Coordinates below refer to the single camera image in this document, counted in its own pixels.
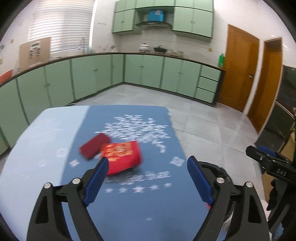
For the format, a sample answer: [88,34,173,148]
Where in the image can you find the red paper cup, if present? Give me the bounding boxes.
[101,141,142,176]

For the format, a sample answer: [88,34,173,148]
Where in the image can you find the green lower kitchen cabinets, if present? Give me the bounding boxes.
[1,53,225,153]

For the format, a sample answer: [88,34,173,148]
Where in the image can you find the green kitchen cabinets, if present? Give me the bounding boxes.
[1,53,225,153]
[112,0,214,42]

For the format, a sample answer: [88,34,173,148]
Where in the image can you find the chrome kitchen faucet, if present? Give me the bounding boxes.
[79,37,89,55]

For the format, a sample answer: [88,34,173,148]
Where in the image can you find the green upper kitchen cabinets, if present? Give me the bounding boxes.
[112,0,214,42]

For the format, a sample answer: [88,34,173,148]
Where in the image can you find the pink striped cloth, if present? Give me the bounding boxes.
[260,199,270,219]

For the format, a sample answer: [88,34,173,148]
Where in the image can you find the dark red sponge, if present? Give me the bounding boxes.
[79,133,111,160]

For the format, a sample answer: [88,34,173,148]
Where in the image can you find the wooden door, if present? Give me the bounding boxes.
[247,37,282,133]
[218,25,259,112]

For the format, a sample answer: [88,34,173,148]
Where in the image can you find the blue tree-print tablecloth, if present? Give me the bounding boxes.
[0,105,228,241]

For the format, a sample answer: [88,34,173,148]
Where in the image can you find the green plastic bottle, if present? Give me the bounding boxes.
[218,53,225,68]

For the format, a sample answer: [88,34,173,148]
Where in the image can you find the black wok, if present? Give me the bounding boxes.
[154,46,168,54]

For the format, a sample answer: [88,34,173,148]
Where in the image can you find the orange plastic basin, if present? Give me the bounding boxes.
[0,70,13,84]

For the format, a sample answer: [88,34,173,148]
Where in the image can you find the white cooking pot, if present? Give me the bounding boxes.
[139,43,150,53]

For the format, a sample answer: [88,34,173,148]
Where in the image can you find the cardboard box with print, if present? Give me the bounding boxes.
[19,37,51,72]

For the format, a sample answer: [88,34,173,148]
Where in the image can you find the white window blind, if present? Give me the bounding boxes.
[29,0,95,53]

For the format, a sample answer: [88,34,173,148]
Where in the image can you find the range hood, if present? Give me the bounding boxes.
[136,21,172,30]

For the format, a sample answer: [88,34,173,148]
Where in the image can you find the blue box above hood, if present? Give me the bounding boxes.
[147,9,165,22]

